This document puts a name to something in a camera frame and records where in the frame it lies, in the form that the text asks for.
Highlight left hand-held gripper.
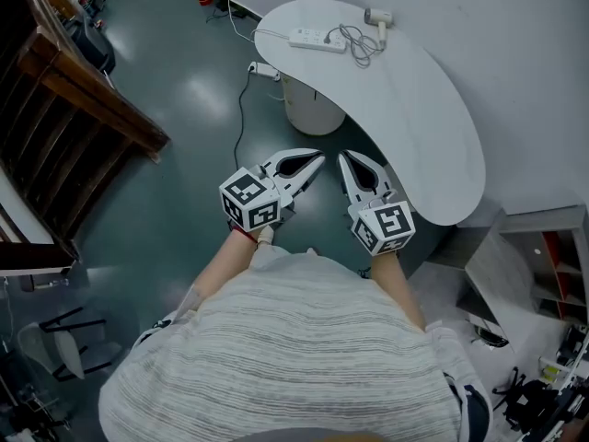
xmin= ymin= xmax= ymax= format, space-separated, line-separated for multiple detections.
xmin=219 ymin=148 xmax=327 ymax=233

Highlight dark wooden staircase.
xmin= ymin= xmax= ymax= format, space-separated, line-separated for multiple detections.
xmin=0 ymin=0 xmax=172 ymax=278

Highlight white hair dryer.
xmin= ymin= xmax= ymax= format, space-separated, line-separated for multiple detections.
xmin=364 ymin=6 xmax=395 ymax=48

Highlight person's right forearm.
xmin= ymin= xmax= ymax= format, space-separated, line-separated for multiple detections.
xmin=367 ymin=250 xmax=427 ymax=332

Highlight white power strip cable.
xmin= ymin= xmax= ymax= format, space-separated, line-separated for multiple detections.
xmin=226 ymin=0 xmax=295 ymax=45

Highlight small white floor socket strip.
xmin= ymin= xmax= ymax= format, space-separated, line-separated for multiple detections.
xmin=247 ymin=61 xmax=283 ymax=83

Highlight white power strip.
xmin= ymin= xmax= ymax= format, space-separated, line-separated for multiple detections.
xmin=287 ymin=27 xmax=348 ymax=55

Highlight tangled black cables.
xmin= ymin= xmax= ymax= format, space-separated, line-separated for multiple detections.
xmin=205 ymin=0 xmax=249 ymax=23

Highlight black vacuum cleaner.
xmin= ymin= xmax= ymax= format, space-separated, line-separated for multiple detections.
xmin=63 ymin=0 xmax=117 ymax=76

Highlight black floor cable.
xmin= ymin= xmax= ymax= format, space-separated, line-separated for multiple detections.
xmin=233 ymin=68 xmax=254 ymax=174

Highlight person's left forearm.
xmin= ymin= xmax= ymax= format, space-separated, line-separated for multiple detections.
xmin=191 ymin=230 xmax=259 ymax=313

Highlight person's striped grey shirt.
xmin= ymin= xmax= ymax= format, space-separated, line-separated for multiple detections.
xmin=98 ymin=246 xmax=494 ymax=442

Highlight white cylindrical table base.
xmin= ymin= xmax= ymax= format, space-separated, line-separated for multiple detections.
xmin=281 ymin=72 xmax=348 ymax=137

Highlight grey shelf unit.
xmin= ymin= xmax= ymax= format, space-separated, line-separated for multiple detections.
xmin=454 ymin=204 xmax=589 ymax=340

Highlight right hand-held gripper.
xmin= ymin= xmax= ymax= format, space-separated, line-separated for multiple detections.
xmin=338 ymin=149 xmax=417 ymax=257

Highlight grey chair with black legs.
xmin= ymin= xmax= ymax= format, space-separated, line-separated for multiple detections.
xmin=17 ymin=305 xmax=121 ymax=382

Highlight grey hair dryer cable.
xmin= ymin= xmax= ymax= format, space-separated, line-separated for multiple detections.
xmin=321 ymin=23 xmax=386 ymax=69

